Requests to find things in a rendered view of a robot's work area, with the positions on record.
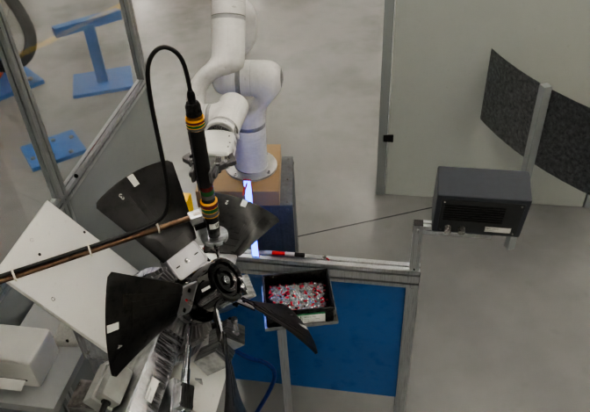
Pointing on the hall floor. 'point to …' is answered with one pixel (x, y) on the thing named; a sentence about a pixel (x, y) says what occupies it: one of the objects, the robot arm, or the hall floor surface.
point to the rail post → (406, 348)
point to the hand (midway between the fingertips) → (203, 173)
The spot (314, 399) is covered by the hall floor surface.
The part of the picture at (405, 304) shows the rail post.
